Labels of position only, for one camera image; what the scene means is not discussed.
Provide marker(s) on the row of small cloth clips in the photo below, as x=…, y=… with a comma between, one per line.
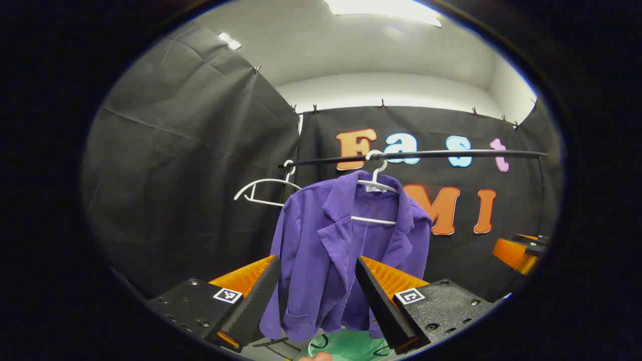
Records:
x=257, y=68

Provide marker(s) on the green laundry hamper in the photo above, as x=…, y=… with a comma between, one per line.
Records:
x=351, y=346

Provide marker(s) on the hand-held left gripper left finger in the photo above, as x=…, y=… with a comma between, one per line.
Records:
x=258, y=296

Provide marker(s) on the white clothes hanger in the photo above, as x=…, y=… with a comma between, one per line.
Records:
x=373, y=220
x=273, y=180

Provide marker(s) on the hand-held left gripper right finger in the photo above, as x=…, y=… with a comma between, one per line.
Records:
x=381, y=301

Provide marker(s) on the black clothes rack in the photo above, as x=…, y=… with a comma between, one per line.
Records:
x=451, y=154

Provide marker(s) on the ceiling light panel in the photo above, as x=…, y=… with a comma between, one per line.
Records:
x=229, y=41
x=381, y=9

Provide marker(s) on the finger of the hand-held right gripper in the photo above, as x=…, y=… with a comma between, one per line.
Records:
x=511, y=253
x=529, y=243

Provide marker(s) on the purple jacket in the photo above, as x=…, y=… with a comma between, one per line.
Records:
x=321, y=250

